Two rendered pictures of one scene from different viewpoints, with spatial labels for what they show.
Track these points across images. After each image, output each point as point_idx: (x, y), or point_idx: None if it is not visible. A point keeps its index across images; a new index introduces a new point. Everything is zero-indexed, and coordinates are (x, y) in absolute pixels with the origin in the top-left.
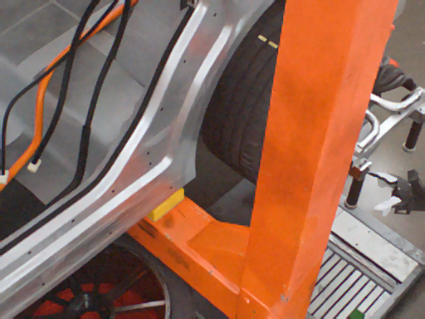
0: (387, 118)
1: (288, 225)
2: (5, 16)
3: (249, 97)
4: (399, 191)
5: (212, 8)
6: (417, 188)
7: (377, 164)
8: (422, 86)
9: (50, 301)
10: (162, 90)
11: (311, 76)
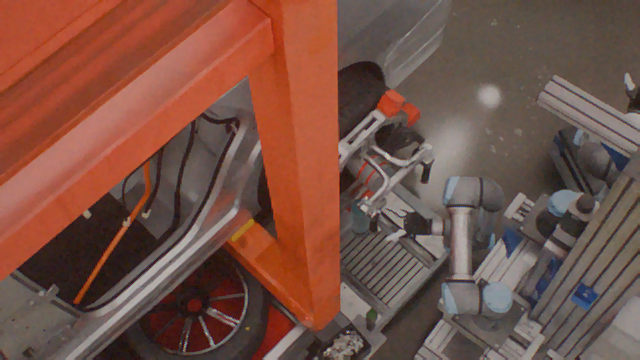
0: (448, 105)
1: (302, 279)
2: None
3: None
4: (406, 225)
5: (251, 126)
6: (418, 224)
7: (433, 150)
8: (484, 71)
9: None
10: (222, 177)
11: (290, 222)
